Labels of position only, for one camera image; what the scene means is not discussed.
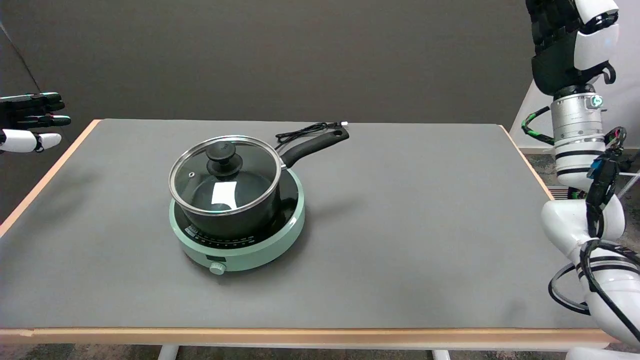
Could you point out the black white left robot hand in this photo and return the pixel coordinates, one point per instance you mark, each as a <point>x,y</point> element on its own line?
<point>22,140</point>

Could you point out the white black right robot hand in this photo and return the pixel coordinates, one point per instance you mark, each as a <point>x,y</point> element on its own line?
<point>555,65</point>

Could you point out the glass pot lid black knob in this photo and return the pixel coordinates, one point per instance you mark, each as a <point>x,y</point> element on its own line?
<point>225,160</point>

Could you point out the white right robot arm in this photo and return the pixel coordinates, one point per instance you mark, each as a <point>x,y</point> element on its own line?
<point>575,120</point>

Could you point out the floor air vent grille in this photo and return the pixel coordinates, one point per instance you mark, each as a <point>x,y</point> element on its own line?
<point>557,192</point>

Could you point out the grey table mat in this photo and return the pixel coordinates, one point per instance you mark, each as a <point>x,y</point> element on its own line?
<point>400,225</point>

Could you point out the mint green induction cooker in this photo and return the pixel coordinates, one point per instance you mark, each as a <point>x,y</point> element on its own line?
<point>250,257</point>

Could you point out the white table leg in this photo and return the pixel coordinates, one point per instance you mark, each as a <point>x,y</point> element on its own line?
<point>441,355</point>
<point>168,352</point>

